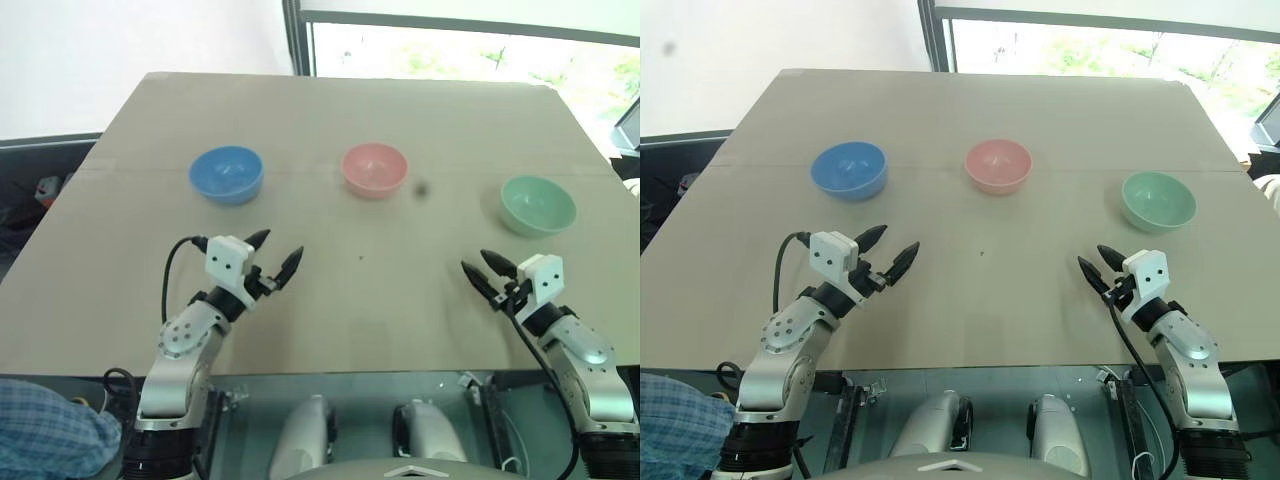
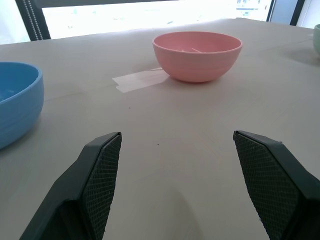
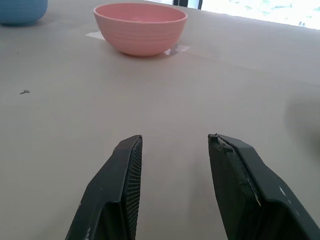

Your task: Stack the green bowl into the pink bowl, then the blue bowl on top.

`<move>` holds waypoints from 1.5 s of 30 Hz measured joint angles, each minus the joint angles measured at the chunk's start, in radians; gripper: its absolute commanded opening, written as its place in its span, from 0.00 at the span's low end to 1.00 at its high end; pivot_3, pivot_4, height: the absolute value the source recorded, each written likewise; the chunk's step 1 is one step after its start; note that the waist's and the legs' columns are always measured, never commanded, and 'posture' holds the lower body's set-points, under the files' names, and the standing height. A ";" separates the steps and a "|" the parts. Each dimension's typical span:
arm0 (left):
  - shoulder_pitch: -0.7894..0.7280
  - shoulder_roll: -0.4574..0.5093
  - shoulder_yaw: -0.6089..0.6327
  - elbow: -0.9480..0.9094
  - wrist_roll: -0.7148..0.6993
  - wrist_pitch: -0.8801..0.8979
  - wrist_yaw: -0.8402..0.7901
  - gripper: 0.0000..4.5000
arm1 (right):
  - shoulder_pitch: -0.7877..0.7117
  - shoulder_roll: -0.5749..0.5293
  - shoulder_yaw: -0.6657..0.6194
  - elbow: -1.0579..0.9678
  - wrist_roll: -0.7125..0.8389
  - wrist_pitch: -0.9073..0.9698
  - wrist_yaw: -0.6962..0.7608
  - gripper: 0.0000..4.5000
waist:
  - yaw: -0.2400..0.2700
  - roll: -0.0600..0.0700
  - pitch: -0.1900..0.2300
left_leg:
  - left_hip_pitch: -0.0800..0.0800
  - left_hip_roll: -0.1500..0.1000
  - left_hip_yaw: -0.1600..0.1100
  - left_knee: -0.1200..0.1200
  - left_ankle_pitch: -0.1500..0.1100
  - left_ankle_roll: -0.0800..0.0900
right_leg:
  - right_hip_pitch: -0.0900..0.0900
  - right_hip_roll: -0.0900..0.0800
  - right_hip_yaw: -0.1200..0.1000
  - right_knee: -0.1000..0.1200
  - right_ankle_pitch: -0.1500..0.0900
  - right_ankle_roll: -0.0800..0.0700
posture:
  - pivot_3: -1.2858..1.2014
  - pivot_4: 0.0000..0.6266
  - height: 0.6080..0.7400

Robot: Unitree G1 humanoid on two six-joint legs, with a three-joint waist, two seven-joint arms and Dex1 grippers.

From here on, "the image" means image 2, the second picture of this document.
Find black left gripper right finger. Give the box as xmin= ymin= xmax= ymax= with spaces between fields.
xmin=232 ymin=130 xmax=320 ymax=240

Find clear tape strip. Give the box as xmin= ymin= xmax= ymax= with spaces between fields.
xmin=111 ymin=67 xmax=168 ymax=94

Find red plastic bowl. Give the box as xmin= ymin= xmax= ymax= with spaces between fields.
xmin=152 ymin=31 xmax=243 ymax=83

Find metal bead chain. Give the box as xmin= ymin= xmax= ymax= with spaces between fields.
xmin=23 ymin=0 xmax=44 ymax=41

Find dark window frame post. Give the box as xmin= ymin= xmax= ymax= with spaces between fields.
xmin=14 ymin=0 xmax=52 ymax=42

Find green plastic bowl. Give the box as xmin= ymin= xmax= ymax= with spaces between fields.
xmin=312 ymin=24 xmax=320 ymax=58

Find blue plastic bowl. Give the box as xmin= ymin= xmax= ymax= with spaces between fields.
xmin=0 ymin=61 xmax=45 ymax=151

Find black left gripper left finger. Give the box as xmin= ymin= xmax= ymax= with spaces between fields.
xmin=19 ymin=131 xmax=123 ymax=240

